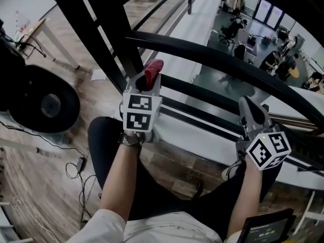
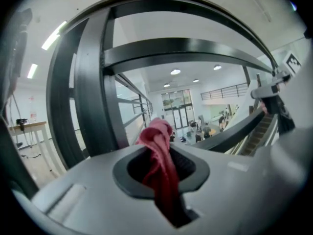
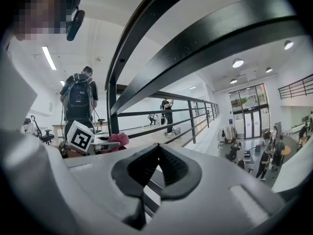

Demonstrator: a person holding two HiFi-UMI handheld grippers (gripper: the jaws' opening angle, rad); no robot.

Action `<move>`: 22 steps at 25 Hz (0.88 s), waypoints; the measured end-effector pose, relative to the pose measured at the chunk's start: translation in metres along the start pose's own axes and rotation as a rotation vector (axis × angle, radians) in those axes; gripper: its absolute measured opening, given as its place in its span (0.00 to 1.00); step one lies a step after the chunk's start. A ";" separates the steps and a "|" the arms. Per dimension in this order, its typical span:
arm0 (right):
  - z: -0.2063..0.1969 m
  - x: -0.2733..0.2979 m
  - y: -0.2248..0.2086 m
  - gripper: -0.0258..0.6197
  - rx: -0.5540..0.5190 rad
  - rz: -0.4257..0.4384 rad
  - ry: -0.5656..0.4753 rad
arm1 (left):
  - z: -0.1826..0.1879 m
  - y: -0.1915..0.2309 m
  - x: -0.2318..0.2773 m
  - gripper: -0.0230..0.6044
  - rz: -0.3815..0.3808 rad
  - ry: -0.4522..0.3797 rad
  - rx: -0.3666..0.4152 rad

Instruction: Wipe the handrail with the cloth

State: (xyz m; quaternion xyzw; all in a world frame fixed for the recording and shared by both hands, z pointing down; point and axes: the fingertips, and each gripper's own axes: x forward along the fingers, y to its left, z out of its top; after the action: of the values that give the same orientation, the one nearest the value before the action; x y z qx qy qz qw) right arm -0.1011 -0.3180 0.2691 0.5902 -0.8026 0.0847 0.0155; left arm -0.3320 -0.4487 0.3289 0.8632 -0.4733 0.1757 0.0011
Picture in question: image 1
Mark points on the grey metal cabinet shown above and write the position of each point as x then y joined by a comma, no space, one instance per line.
300,42

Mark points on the green red vacuum cleaner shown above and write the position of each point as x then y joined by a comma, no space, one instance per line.
265,40

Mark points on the black metal railing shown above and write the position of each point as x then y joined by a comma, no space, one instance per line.
202,53

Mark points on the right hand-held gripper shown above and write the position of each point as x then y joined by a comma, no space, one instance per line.
265,153

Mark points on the white paper sheet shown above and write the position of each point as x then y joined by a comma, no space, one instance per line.
98,75

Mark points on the white metal frame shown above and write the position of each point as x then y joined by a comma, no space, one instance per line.
316,215

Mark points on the clear bottle with red label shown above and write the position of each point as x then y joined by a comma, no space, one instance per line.
23,24

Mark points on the black round machine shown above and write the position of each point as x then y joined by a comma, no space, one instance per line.
25,97

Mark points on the person's right forearm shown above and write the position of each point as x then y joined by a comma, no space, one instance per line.
245,199

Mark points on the wooden table white legs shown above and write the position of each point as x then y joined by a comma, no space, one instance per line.
38,25

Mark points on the pink cloth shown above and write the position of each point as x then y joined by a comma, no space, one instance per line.
153,70

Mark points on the black wrist-mounted screen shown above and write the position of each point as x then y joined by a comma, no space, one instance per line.
265,230

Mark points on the white office desk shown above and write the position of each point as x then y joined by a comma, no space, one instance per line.
244,37

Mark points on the glass double door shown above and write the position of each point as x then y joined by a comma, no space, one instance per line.
268,13

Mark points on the person's right sneaker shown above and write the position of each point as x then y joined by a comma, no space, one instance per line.
230,171

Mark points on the grey metal rack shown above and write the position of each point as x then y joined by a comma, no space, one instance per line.
10,234

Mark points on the person's right leg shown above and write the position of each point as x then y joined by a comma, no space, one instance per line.
215,201

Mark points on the person's left leg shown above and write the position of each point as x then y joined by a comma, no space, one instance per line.
106,148

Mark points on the person's leg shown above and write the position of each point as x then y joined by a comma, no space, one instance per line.
106,148
215,201

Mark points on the person's left forearm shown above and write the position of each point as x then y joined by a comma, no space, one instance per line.
119,181

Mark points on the person's white shirt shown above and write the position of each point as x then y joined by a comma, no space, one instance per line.
164,229

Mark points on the wooden staircase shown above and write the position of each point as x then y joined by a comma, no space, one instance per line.
291,121

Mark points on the black stool leg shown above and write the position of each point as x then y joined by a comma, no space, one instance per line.
199,188

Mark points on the round orange table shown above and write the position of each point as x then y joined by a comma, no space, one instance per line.
294,72

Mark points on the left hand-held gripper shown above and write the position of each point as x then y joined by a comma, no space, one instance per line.
138,120

